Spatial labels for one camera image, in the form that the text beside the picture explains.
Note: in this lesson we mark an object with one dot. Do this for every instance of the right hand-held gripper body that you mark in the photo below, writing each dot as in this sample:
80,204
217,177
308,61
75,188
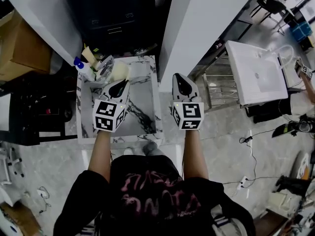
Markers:
189,118

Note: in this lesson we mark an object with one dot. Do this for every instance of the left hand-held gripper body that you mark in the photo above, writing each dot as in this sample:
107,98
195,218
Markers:
105,115

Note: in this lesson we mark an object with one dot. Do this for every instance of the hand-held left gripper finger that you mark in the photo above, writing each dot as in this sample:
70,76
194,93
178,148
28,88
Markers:
115,90
122,90

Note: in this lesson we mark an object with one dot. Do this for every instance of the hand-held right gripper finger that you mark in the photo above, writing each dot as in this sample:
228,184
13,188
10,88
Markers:
180,88
188,88

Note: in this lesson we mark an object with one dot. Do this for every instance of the person's left forearm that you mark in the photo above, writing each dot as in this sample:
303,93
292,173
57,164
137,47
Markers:
99,156

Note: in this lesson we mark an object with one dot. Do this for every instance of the person's right forearm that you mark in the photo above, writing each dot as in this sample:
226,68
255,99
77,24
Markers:
195,156

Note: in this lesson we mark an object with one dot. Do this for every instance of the person's right hand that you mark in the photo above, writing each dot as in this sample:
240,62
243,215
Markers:
195,99

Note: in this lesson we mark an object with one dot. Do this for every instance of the white marble washbasin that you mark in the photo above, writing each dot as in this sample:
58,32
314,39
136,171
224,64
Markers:
142,99

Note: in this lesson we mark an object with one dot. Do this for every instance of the chrome faucet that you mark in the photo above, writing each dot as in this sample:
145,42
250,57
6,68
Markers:
106,64

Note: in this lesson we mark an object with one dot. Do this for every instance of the steel sink stand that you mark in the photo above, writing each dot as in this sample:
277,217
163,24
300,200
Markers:
219,87

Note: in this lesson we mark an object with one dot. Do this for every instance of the white bottle blue cap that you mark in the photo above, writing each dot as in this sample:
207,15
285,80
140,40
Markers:
85,69

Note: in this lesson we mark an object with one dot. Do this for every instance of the cream tube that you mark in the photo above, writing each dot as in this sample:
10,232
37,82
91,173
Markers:
90,56

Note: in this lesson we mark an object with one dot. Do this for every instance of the person's left shoe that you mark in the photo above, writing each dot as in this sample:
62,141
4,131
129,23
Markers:
128,151

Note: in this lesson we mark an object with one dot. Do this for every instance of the person's shoe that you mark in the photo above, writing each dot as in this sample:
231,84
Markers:
128,151
150,148

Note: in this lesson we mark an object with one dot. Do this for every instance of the person's right shoe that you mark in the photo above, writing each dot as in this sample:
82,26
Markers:
150,148

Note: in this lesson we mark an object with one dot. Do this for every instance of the small red item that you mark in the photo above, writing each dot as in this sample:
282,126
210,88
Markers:
48,111

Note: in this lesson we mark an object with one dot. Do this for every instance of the black power adapter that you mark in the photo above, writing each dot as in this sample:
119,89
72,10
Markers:
246,139

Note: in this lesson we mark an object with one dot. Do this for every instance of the white rectangular sink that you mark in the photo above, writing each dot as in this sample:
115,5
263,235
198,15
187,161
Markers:
258,75

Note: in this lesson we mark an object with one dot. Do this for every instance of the black marble table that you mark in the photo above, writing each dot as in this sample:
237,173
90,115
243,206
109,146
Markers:
27,102

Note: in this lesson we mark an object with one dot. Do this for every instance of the white power strip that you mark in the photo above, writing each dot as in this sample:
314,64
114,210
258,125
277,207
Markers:
243,183

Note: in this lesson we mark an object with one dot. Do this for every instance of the person's black printed shirt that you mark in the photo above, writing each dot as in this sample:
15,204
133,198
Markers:
152,198

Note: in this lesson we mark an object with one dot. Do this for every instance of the black green object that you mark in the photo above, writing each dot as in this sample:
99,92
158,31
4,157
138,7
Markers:
284,129

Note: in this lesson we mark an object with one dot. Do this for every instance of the large cardboard box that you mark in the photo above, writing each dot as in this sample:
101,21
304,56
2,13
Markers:
22,50

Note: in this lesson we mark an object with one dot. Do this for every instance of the white paper sheet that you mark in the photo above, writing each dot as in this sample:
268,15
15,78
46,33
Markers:
4,112

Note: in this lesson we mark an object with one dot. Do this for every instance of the white chair base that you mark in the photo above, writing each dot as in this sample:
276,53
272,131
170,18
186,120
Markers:
9,162

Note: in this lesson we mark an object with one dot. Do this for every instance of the black chair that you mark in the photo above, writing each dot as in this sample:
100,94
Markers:
272,7

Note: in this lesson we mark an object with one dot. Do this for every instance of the black headset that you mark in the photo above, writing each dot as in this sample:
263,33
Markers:
306,125

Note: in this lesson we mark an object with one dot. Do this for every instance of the white printed board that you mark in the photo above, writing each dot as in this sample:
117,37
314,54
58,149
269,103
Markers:
300,165

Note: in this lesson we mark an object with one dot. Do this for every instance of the black bag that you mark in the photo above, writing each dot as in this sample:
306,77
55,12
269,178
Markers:
292,184

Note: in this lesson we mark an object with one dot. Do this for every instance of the blue box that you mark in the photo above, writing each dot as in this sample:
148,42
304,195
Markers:
301,32

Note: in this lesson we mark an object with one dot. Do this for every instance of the flat cardboard box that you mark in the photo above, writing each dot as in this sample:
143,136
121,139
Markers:
19,217

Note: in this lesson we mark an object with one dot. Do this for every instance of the brown cardboard box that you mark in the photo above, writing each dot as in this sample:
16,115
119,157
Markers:
273,222

